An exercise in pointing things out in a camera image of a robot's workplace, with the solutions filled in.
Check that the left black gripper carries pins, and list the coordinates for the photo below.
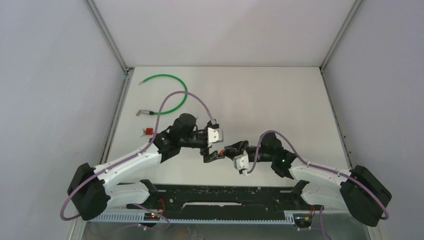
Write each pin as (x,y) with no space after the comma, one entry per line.
(207,158)

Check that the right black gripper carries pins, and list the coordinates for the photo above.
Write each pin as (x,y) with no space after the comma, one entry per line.
(237,148)

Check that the red cable lock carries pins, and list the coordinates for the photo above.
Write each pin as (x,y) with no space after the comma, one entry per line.
(149,131)

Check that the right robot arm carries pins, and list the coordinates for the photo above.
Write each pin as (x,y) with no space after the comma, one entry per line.
(356,190)

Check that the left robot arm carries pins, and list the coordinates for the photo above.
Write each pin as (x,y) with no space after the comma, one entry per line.
(93,189)

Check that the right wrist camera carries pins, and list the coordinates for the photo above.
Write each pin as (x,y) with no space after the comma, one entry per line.
(241,164)

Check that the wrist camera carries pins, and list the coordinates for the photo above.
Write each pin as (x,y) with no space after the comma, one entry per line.
(241,164)
(214,136)

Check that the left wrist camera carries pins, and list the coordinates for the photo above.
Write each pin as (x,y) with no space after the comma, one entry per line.
(214,136)

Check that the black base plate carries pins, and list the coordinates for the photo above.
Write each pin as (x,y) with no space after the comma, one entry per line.
(227,202)

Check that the grey cable duct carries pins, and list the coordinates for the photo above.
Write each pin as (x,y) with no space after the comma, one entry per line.
(139,217)

